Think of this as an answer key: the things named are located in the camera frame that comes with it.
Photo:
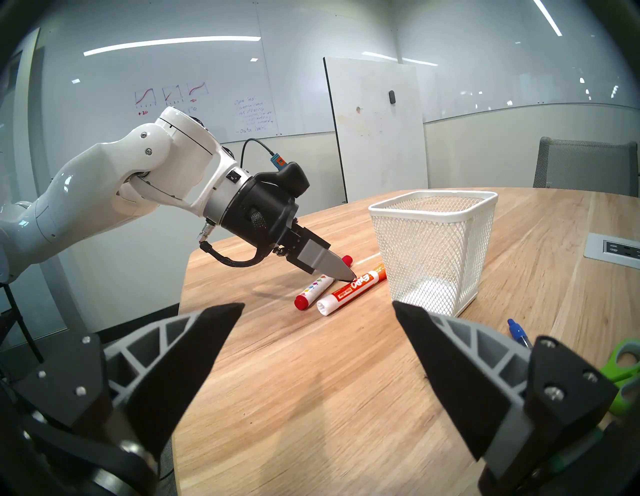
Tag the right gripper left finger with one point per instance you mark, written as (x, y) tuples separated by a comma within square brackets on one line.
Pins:
[(165, 375)]

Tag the blue ballpoint pen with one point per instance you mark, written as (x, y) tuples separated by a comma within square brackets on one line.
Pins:
[(518, 332)]

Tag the red cap dotted marker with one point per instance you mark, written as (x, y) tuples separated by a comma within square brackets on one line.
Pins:
[(312, 292)]

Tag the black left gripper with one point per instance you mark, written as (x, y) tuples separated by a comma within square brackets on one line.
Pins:
[(260, 215)]

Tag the orange cap white marker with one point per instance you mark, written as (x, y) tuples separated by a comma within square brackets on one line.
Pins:
[(350, 292)]

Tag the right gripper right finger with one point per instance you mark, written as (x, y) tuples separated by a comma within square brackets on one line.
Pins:
[(475, 385)]

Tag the wide grey mesh chair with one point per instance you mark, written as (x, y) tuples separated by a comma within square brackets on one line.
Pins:
[(582, 166)]

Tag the grey table power outlet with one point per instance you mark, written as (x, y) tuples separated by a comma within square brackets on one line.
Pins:
[(610, 250)]

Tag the white mesh pen holder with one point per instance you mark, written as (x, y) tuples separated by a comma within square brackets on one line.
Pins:
[(432, 247)]

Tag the rolling whiteboard on stand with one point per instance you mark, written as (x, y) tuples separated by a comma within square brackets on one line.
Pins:
[(377, 135)]

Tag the written wall whiteboard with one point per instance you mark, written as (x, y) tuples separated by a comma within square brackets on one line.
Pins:
[(225, 65)]

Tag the black metal stand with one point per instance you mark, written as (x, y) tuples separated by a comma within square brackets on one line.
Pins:
[(20, 325)]

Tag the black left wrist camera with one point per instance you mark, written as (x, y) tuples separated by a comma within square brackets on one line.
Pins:
[(290, 180)]

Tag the glass wall board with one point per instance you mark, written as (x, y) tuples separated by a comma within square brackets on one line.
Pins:
[(500, 60)]

